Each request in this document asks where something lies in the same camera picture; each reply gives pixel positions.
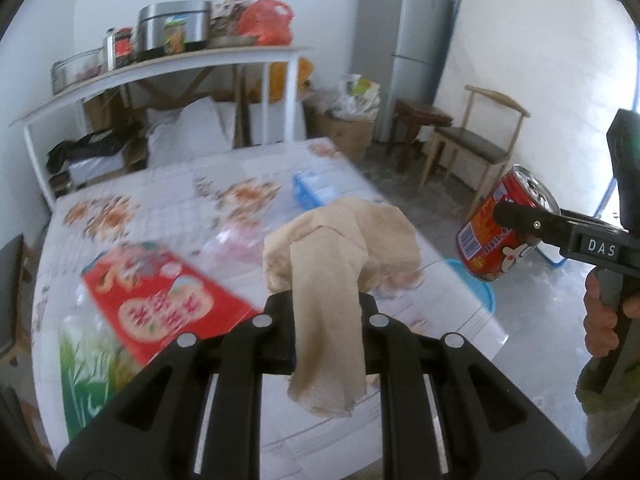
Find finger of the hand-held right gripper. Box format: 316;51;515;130
492;200;576;261

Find yellow cloth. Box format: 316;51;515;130
270;57;313;103

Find white frame shelf desk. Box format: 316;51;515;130
10;44;313;211

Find white plastic bags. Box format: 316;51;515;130
312;74;382;121

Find dark jar red label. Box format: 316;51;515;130
104;27;136;70

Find red drink can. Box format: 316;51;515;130
456;164;561;282

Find orange plastic bag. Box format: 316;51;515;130
236;0;295;47

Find person's right forearm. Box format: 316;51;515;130
575;360;640;418

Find blue plastic basket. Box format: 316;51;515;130
422;258;497;321

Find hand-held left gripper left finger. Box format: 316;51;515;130
56;290;296;480

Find cardboard box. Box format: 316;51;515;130
315;110;376;161

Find glass lidded pot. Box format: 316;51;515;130
50;47;106;96

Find black cloth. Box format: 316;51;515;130
47;130;131;173

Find yellow green snack packet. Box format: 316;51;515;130
164;16;186;55

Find grey refrigerator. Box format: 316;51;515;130
350;0;457;143

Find steel pot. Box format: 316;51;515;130
136;0;212;61

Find brown paper tissue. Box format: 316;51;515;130
262;197;423;418

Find light wooden chair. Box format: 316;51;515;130
419;85;531;206

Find printed plastic packet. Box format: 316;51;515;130
210;0;251;41

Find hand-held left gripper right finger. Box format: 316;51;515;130
357;294;588;480

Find dark wooden stool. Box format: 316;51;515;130
385;97;453;173

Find person's right hand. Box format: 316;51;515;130
582;272;640;359

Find white plastic sack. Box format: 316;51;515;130
145;96;236;166

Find red snack packet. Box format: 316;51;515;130
81;244;266;367

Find clear zip bag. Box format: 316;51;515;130
200;205;301;281

